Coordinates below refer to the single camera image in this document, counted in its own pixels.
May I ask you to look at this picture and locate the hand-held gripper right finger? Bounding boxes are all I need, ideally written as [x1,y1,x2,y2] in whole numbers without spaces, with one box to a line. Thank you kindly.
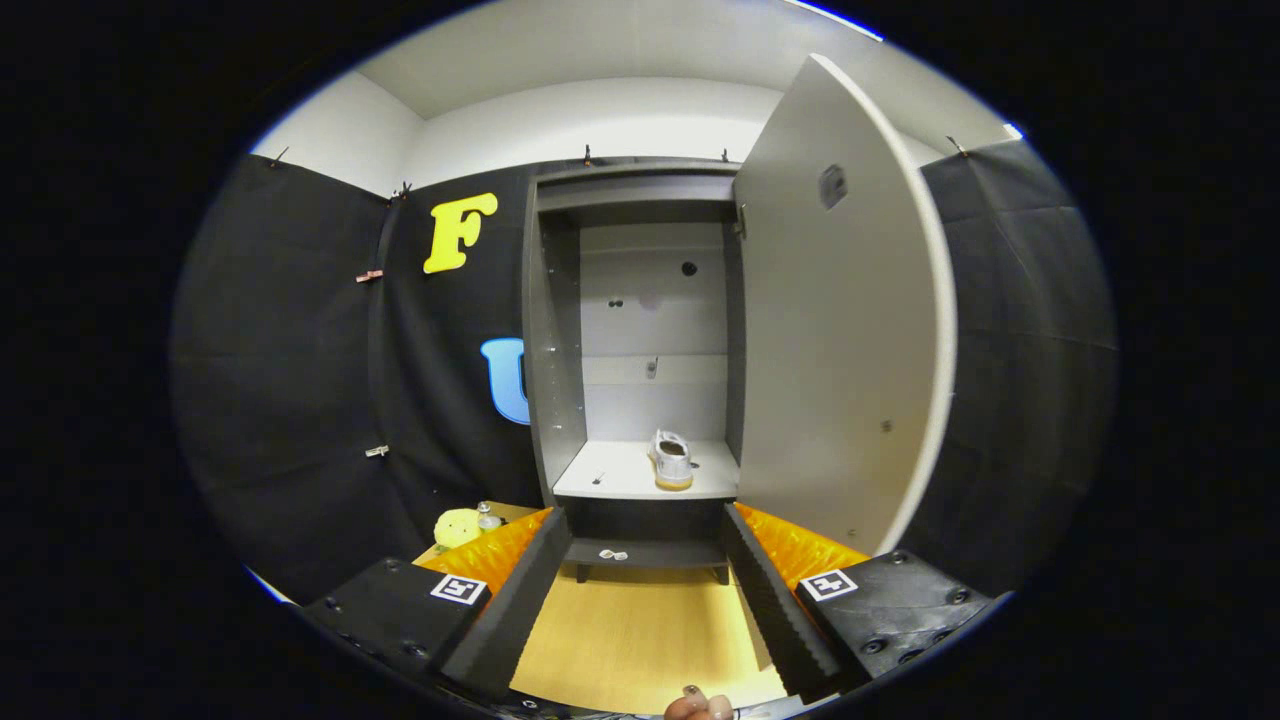
[722,502,1011,701]

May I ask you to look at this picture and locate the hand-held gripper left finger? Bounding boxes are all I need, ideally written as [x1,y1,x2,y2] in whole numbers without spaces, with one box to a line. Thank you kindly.
[303,505,574,701]

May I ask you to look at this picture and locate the white shoe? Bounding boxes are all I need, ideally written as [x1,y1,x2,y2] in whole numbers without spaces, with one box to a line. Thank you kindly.
[648,429,698,492]

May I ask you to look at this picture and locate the grey shoe cabinet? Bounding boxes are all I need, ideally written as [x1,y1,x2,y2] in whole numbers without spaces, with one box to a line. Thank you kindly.
[520,160,747,586]

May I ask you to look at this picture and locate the beige shoe cabinet door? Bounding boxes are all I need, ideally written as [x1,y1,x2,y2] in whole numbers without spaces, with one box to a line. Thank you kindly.
[733,53,958,557]

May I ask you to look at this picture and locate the yellow plush toy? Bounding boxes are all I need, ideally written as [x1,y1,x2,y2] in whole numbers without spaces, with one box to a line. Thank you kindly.
[432,508,483,551]

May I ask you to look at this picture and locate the black backdrop cloth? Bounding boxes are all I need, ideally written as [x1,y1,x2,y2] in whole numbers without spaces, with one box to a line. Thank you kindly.
[170,135,1119,607]

